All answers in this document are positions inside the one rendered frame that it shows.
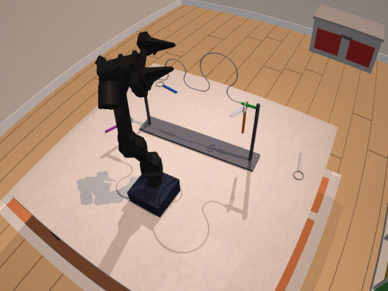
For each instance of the light grey flat bar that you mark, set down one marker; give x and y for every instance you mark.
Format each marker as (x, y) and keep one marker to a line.
(236, 112)

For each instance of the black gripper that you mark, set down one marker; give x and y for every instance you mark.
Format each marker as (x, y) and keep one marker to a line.
(133, 66)

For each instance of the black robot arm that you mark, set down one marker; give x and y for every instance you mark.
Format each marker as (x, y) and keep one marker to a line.
(112, 95)

